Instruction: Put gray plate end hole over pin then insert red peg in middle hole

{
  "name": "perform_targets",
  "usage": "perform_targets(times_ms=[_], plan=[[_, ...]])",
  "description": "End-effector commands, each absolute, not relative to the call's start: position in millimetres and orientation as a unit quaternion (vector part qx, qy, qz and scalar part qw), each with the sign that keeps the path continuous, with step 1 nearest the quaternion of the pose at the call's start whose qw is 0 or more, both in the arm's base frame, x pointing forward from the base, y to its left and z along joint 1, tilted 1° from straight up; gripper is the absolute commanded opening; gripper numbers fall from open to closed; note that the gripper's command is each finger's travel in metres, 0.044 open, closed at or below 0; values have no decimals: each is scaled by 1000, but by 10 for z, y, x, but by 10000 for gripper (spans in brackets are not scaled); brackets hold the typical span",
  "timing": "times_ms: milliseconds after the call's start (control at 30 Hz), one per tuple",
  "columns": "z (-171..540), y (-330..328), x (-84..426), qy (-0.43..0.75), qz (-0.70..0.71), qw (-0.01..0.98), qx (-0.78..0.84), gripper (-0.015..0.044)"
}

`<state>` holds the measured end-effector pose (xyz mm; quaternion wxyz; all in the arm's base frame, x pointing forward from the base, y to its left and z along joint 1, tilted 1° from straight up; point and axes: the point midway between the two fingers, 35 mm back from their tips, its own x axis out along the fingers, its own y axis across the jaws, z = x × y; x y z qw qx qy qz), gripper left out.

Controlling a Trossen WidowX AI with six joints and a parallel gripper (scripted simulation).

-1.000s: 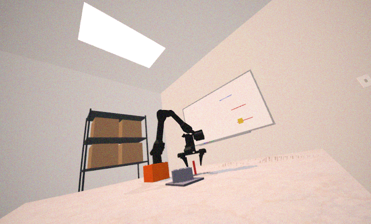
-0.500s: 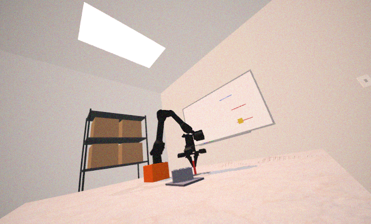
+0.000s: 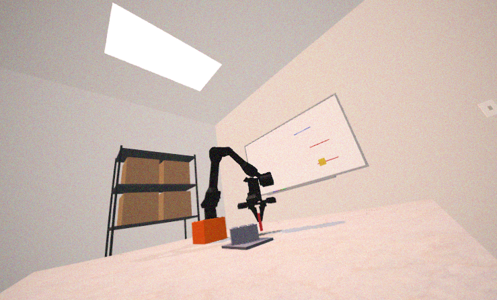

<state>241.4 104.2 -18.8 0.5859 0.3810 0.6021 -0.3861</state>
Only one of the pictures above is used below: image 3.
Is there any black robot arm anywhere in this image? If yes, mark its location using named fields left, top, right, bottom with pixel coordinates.
left=201, top=147, right=274, bottom=220

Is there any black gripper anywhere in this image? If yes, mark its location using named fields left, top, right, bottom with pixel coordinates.
left=237, top=188, right=276, bottom=222

